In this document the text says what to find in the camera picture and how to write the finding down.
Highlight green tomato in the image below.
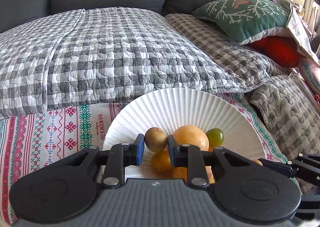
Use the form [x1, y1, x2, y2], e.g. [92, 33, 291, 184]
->
[205, 128, 224, 149]

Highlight grey white checked quilt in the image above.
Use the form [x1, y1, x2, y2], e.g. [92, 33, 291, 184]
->
[0, 6, 244, 119]

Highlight large orange fruit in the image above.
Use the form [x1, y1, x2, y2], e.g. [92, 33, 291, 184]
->
[172, 125, 210, 153]

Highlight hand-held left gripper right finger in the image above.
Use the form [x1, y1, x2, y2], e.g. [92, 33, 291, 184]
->
[167, 135, 261, 189]

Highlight pink teal cushion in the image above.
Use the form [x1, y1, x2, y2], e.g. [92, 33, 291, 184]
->
[297, 59, 320, 98]

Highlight red cushion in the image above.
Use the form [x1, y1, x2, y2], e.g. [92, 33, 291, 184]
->
[246, 35, 300, 68]

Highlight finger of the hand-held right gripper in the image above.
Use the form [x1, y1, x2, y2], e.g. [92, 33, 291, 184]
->
[297, 193, 320, 220]
[258, 153, 320, 188]

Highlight red green patterned tablecloth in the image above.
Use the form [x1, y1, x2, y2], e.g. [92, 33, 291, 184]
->
[0, 92, 290, 225]

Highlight beige checked quilt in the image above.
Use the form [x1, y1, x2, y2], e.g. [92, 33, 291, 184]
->
[164, 13, 292, 93]

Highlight orange tangerine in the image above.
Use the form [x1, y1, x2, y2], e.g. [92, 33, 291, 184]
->
[151, 150, 173, 171]

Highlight small tan round fruit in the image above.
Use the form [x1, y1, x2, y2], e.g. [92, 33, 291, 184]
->
[144, 127, 167, 152]

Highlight green pillow with white branches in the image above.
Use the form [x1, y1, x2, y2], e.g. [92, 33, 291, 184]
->
[192, 0, 294, 45]

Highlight white ribbed plate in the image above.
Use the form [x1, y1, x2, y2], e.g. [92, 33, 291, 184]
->
[102, 88, 266, 185]

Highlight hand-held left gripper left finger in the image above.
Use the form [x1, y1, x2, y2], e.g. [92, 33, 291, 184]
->
[59, 134, 146, 189]

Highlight brown grey checked quilt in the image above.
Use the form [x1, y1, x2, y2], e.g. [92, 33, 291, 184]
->
[246, 74, 320, 194]

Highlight white floral printed cushion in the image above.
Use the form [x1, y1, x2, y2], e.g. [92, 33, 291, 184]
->
[286, 4, 320, 67]

